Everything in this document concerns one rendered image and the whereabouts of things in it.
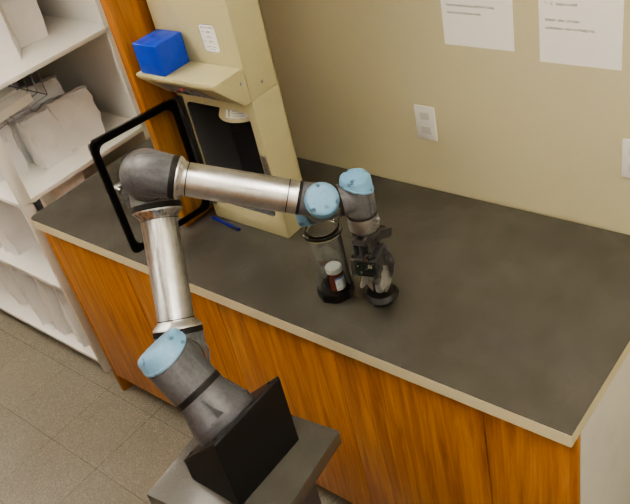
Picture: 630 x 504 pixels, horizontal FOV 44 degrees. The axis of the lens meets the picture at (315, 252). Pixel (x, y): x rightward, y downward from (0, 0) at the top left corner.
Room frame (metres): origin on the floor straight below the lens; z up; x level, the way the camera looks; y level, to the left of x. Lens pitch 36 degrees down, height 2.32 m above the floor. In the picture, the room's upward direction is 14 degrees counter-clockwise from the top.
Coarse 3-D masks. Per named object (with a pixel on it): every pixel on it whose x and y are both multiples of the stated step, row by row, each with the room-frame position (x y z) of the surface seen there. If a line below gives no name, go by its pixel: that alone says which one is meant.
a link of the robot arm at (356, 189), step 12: (360, 168) 1.58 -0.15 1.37; (348, 180) 1.54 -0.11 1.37; (360, 180) 1.53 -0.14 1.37; (348, 192) 1.54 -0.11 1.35; (360, 192) 1.53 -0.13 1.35; (372, 192) 1.54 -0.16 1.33; (348, 204) 1.52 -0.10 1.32; (360, 204) 1.53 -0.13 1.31; (372, 204) 1.54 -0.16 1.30; (348, 216) 1.55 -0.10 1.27; (360, 216) 1.53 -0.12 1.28; (372, 216) 1.53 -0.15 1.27
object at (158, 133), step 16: (144, 112) 2.16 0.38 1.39; (144, 128) 2.14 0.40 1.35; (160, 128) 2.17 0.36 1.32; (176, 128) 2.20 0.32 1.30; (112, 144) 2.08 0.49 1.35; (128, 144) 2.11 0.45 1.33; (144, 144) 2.13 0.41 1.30; (160, 144) 2.16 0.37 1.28; (176, 144) 2.19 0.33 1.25; (112, 160) 2.07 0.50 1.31; (112, 176) 2.06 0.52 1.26; (128, 208) 2.07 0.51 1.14; (192, 208) 2.18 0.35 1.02
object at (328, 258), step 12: (312, 228) 1.73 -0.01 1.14; (324, 228) 1.73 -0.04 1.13; (336, 228) 1.67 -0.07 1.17; (336, 240) 1.66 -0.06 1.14; (312, 252) 1.67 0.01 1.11; (324, 252) 1.65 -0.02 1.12; (336, 252) 1.65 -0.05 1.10; (324, 264) 1.65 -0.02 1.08; (336, 264) 1.65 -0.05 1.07; (324, 276) 1.65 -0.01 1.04; (336, 276) 1.65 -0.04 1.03; (348, 276) 1.67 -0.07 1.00; (324, 288) 1.66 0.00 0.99; (336, 288) 1.65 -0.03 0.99
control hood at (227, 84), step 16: (192, 64) 2.12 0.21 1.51; (208, 64) 2.09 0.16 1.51; (160, 80) 2.08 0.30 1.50; (176, 80) 2.03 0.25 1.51; (192, 80) 2.01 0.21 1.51; (208, 80) 1.98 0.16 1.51; (224, 80) 1.96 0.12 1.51; (240, 80) 1.99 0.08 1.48; (224, 96) 1.95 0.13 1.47; (240, 96) 1.98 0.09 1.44
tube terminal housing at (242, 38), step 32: (160, 0) 2.19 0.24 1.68; (192, 0) 2.09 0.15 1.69; (224, 0) 2.00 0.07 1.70; (256, 0) 2.08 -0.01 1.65; (192, 32) 2.12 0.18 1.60; (224, 32) 2.03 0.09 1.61; (256, 32) 2.06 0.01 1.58; (224, 64) 2.05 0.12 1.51; (256, 64) 2.04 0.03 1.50; (192, 96) 2.18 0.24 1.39; (256, 96) 2.02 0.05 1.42; (256, 128) 2.01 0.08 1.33; (288, 128) 2.08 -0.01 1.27; (288, 160) 2.06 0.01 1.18; (256, 224) 2.10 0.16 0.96; (288, 224) 2.01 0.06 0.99
